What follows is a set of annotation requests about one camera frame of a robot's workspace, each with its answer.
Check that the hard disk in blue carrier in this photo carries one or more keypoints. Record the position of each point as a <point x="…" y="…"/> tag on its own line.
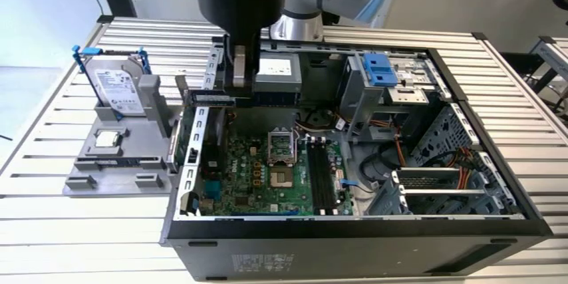
<point x="118" y="87"/>

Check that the silver CPU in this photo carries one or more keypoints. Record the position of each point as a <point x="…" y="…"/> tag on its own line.
<point x="107" y="139"/>

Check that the grey parts rack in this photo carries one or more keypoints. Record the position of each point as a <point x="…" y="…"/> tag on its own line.
<point x="138" y="151"/>

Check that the CPU socket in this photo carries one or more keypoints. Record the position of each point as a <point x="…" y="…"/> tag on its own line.
<point x="282" y="180"/>

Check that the perforated metal disk bay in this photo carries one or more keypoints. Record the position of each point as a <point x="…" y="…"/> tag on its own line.
<point x="445" y="121"/>

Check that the green graphics card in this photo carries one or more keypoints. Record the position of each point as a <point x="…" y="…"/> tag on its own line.
<point x="185" y="131"/>

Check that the metal optical drive cage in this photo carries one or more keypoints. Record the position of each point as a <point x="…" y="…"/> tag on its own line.
<point x="359" y="104"/>

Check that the dark post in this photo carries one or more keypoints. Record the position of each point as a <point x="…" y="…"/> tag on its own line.
<point x="122" y="8"/>

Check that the black RAM slot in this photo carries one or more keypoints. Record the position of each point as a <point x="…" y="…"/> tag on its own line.
<point x="325" y="176"/>
<point x="319" y="176"/>
<point x="314" y="176"/>

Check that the black case fan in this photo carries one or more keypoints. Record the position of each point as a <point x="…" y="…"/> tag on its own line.
<point x="219" y="127"/>

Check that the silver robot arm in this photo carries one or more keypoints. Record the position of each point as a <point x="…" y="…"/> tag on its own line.
<point x="302" y="21"/>

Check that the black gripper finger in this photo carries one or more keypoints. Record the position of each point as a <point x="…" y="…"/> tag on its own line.
<point x="239" y="64"/>

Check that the RAM stick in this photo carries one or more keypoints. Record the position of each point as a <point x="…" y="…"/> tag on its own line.
<point x="121" y="163"/>
<point x="209" y="98"/>

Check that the blue expansion slot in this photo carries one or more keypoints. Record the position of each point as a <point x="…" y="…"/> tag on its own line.
<point x="266" y="213"/>

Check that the grey power supply unit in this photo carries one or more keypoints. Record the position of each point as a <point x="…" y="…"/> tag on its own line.
<point x="266" y="116"/>

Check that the black PC case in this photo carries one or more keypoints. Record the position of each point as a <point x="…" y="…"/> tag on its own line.
<point x="355" y="250"/>

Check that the blue drive latch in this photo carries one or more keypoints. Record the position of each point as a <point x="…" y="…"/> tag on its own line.
<point x="379" y="68"/>

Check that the green Dell motherboard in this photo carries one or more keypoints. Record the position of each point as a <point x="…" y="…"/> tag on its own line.
<point x="242" y="164"/>

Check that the aluminium frame table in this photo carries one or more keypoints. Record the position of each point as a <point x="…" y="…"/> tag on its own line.
<point x="549" y="48"/>

